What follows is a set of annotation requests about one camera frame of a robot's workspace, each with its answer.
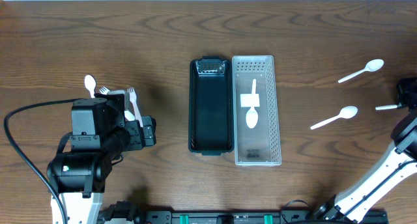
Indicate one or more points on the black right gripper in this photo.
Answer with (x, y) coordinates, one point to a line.
(410, 99)

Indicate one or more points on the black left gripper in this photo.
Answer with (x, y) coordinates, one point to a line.
(143, 131)

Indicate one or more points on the white plastic spoon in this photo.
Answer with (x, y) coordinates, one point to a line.
(347, 112)
(252, 115)
(386, 107)
(90, 84)
(371, 66)

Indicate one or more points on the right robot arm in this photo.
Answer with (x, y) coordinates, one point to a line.
(396, 164)

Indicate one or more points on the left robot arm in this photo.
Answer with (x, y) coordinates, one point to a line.
(85, 157)

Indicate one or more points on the white plastic utensil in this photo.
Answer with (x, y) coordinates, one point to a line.
(129, 115)

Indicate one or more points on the white plastic fork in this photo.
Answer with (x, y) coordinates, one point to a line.
(104, 90)
(133, 100)

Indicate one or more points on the black plastic basket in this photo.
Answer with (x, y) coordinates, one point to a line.
(210, 124)

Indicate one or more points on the white label sticker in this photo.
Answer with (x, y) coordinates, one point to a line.
(248, 100)

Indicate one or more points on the clear perforated plastic basket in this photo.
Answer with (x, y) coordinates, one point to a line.
(260, 146)

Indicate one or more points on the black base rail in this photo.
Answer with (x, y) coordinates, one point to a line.
(228, 217)

